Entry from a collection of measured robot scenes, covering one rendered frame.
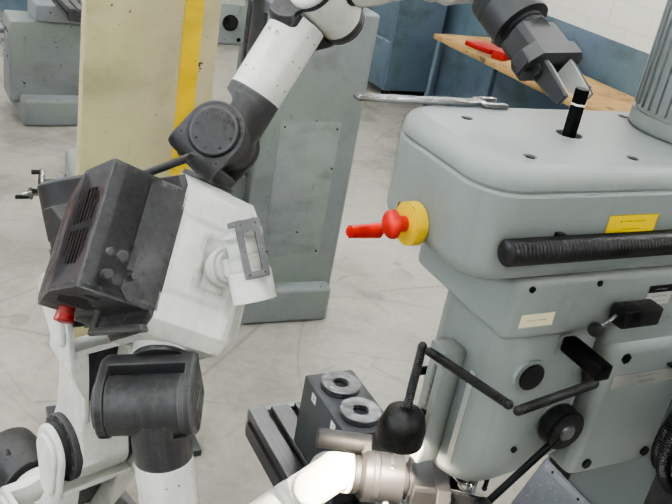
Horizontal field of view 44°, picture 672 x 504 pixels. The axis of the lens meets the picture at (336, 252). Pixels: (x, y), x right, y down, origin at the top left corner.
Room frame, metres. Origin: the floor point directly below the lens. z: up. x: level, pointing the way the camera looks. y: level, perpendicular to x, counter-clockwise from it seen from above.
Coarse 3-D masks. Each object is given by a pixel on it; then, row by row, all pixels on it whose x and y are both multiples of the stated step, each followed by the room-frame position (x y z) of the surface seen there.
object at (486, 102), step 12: (360, 96) 1.12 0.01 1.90; (372, 96) 1.13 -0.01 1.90; (384, 96) 1.14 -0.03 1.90; (396, 96) 1.15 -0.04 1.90; (408, 96) 1.17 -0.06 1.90; (420, 96) 1.18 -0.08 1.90; (432, 96) 1.19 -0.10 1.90; (480, 96) 1.25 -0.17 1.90; (492, 108) 1.21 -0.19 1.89; (504, 108) 1.22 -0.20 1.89
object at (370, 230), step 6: (378, 222) 1.14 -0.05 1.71; (348, 228) 1.11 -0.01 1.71; (354, 228) 1.11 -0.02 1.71; (360, 228) 1.11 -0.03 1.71; (366, 228) 1.12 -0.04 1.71; (372, 228) 1.12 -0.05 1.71; (378, 228) 1.13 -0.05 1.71; (348, 234) 1.11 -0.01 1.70; (354, 234) 1.11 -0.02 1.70; (360, 234) 1.11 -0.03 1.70; (366, 234) 1.11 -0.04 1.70; (372, 234) 1.12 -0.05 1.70; (378, 234) 1.12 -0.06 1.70
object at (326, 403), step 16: (304, 384) 1.57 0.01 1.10; (320, 384) 1.55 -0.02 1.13; (336, 384) 1.56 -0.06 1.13; (352, 384) 1.56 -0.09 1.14; (304, 400) 1.56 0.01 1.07; (320, 400) 1.50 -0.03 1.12; (336, 400) 1.50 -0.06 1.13; (352, 400) 1.50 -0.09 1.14; (368, 400) 1.51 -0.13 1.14; (304, 416) 1.55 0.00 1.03; (320, 416) 1.49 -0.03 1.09; (336, 416) 1.45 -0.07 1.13; (352, 416) 1.44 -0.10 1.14; (368, 416) 1.45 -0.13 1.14; (304, 432) 1.54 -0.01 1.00; (368, 432) 1.42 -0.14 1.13; (304, 448) 1.53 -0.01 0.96; (320, 448) 1.47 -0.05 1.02; (336, 496) 1.39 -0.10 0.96; (352, 496) 1.41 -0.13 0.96
